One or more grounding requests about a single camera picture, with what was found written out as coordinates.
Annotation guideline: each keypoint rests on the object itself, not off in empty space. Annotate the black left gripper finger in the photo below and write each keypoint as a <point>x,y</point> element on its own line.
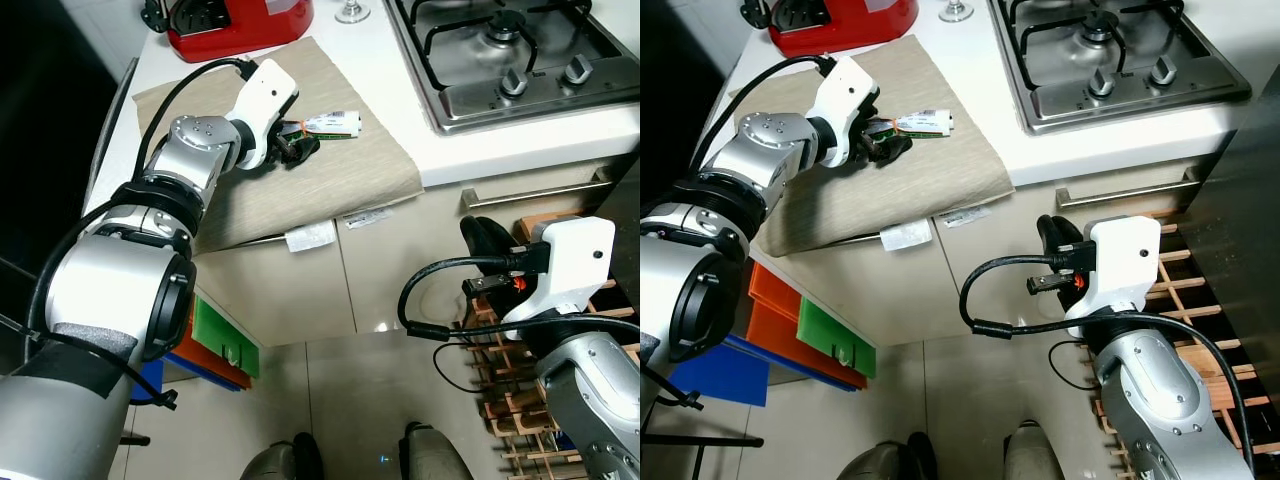
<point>898,148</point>
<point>306,150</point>

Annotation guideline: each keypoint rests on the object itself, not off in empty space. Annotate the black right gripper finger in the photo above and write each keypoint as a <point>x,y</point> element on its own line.
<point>488,242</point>
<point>1062,240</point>

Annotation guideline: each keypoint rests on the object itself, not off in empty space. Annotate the green and white food packet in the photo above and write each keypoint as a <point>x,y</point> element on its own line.
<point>925,122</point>
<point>330,123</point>

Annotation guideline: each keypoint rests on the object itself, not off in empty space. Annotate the beige counter cloth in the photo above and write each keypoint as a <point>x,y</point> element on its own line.
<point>930,180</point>
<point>320,180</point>

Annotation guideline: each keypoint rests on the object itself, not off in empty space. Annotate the beige kitchen counter cabinet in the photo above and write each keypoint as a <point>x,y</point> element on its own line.
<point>1000,280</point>
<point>400,270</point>

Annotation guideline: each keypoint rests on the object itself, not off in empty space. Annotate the plain white cloth tag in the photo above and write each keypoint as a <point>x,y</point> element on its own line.
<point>906,235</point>
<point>312,236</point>

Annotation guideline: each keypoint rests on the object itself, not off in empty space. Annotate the wooden wine rack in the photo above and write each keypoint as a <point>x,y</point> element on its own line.
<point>1170,255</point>
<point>500,400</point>

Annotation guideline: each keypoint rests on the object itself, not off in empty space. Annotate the printed white cloth tag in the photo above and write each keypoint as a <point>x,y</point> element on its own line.
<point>965,216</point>
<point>370,218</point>

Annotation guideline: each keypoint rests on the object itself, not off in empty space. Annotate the red coffee machine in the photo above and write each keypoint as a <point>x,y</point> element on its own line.
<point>840,25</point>
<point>240,25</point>

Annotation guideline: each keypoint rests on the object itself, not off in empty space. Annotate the clear wine glass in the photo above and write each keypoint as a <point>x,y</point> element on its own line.
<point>352,10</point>
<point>957,10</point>

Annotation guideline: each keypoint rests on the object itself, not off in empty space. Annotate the steel gas stove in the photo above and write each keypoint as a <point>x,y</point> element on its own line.
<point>1110,60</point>
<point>510,60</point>

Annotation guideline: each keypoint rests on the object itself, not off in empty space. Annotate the grey right robot foot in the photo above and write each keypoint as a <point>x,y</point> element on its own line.
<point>1040,455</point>
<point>435,455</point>

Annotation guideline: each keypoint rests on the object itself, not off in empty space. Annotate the grey robot foot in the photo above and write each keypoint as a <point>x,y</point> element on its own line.
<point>885,460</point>
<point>435,455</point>
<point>275,460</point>
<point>1040,455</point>

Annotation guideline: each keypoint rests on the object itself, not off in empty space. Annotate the green plastic bin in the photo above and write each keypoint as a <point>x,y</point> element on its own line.
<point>225,335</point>
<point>835,335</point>

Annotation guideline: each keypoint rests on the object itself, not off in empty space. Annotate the orange plastic bin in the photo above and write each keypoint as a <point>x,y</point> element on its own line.
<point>790,320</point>
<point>205,365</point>

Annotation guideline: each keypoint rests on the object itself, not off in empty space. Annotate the blue and grey board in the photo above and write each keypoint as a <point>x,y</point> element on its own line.
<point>720,370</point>
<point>148,380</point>

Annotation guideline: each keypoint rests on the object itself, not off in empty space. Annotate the black metal stand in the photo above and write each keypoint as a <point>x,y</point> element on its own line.
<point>135,438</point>
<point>690,440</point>

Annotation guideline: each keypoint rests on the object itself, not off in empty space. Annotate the grey left robot foot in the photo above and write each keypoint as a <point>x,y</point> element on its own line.
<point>885,460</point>
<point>275,460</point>

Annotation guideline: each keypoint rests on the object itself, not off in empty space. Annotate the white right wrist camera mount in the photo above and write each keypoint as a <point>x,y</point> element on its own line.
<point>1120,260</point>
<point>570,260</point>

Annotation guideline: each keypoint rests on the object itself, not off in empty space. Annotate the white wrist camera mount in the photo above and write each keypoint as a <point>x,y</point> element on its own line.
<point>570,260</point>
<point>262,105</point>
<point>840,100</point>
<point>1120,260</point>

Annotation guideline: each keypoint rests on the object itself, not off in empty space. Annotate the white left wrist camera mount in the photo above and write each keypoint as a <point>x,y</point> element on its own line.
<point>840,100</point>
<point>262,105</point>

